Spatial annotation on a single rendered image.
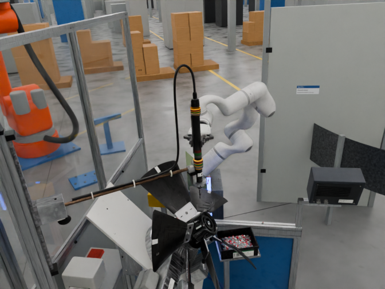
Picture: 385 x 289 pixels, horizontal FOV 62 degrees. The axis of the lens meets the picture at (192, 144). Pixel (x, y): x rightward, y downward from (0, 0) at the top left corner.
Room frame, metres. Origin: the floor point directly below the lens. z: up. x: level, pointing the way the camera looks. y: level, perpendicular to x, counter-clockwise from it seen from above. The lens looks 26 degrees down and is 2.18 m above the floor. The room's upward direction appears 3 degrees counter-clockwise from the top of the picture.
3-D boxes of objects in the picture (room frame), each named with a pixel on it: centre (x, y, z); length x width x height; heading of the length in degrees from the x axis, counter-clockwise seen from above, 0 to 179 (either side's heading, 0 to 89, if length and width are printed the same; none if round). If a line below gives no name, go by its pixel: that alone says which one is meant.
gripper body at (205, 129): (1.37, -0.04, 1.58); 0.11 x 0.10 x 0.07; 170
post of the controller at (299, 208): (1.52, -0.61, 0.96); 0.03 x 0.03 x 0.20; 80
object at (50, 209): (1.00, 0.55, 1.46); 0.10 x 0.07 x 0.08; 115
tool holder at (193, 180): (1.26, -0.01, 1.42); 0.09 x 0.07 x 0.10; 115
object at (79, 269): (1.18, 0.58, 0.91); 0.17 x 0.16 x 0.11; 80
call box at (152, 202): (1.67, 0.21, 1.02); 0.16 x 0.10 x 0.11; 80
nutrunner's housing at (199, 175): (1.26, -0.02, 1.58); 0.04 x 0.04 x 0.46
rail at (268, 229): (1.60, -0.18, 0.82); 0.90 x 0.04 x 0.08; 80
